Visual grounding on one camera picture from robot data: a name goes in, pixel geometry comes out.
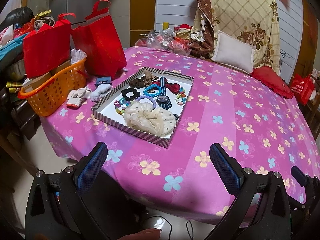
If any brown fabric scrunchie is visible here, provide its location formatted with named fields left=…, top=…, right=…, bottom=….
left=129, top=76, right=146, bottom=89

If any red shopping bag right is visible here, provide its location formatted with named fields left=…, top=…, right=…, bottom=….
left=289, top=74, right=315, bottom=106

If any cream dotted chiffon scrunchie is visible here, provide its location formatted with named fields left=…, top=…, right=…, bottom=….
left=123, top=100, right=176, bottom=137

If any clear plastic snack bag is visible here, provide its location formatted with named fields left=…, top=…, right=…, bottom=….
left=135, top=28, right=191, bottom=56

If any white fluffy sock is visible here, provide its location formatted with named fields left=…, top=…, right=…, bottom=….
left=90, top=83, right=112, bottom=102

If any brown patterned blanket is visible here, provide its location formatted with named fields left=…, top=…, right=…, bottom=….
left=190, top=0, right=214, bottom=59

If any red gift bag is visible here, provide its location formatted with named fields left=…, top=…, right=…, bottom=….
left=71, top=0, right=127, bottom=80
left=23, top=13, right=72, bottom=79

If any red ruffled cushion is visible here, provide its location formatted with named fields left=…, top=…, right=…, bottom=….
left=251, top=66, right=293, bottom=99

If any blue bead bracelet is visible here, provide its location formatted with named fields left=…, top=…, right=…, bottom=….
left=143, top=83, right=163, bottom=98

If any striped white jewelry box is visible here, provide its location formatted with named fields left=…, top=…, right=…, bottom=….
left=92, top=67, right=194, bottom=148

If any blue plastic hair claw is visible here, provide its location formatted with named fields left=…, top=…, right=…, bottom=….
left=95, top=76, right=112, bottom=88

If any purple bead bracelet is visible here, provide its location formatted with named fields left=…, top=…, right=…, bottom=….
left=134, top=94, right=158, bottom=110

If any tan organza leopard bow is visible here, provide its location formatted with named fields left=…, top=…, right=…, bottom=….
left=144, top=70, right=159, bottom=87

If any blue striped strap watch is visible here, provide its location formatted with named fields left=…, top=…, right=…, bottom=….
left=157, top=77, right=172, bottom=110

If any orange plastic basket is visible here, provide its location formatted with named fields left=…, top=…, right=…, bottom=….
left=17, top=59, right=88, bottom=117

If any black fabric scrunchie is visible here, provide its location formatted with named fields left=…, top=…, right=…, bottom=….
left=121, top=88, right=140, bottom=101

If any beige floral quilt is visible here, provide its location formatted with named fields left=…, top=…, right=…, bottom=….
left=190, top=0, right=281, bottom=75

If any cream work glove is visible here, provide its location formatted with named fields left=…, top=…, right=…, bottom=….
left=66, top=87, right=92, bottom=109

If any red satin bow clip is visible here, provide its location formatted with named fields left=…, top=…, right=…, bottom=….
left=152, top=78, right=181, bottom=95

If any white small pillow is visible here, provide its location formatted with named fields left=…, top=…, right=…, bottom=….
left=212, top=30, right=255, bottom=74

